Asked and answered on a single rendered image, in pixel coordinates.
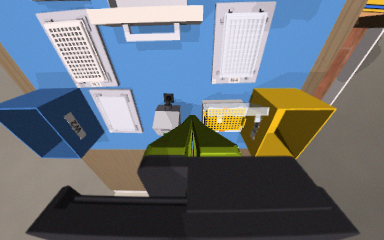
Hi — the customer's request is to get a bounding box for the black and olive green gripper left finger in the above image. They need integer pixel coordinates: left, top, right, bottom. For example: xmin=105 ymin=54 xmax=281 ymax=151
xmin=143 ymin=115 xmax=192 ymax=157

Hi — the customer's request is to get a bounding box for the blue bench mat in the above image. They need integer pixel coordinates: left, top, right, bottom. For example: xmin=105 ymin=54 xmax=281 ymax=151
xmin=0 ymin=0 xmax=346 ymax=149

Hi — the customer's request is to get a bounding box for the white push-button box with green button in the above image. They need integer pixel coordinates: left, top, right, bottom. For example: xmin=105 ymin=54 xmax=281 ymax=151
xmin=153 ymin=93 xmax=181 ymax=136

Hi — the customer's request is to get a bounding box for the yellow open-top bin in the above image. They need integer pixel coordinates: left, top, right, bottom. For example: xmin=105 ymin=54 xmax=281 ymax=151
xmin=240 ymin=88 xmax=337 ymax=159

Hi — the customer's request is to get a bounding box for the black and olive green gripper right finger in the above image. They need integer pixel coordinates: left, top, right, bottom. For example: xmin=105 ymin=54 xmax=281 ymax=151
xmin=192 ymin=115 xmax=242 ymax=156

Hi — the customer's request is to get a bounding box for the blue open-top box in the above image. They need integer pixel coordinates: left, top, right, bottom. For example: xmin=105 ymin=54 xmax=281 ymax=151
xmin=0 ymin=88 xmax=105 ymax=159

